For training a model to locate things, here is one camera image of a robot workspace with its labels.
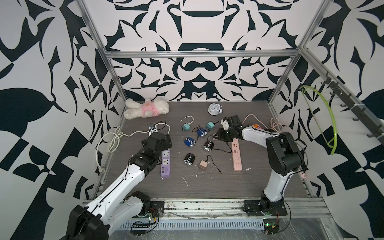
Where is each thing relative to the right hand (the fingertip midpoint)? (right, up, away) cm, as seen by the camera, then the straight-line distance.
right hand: (215, 134), depth 97 cm
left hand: (-33, +1, -16) cm, 37 cm away
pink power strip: (+11, -12, -8) cm, 18 cm away
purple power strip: (-30, -17, -10) cm, 36 cm away
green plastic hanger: (+47, -1, -31) cm, 56 cm away
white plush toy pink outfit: (-54, +16, +6) cm, 56 cm away
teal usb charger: (-19, +4, +6) cm, 20 cm away
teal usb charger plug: (-2, +5, +8) cm, 10 cm away
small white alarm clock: (+2, +17, +15) cm, 22 cm away
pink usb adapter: (-9, -17, -9) cm, 21 cm away
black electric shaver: (-5, -7, -3) cm, 10 cm away
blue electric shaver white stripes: (-16, -5, -1) cm, 17 cm away
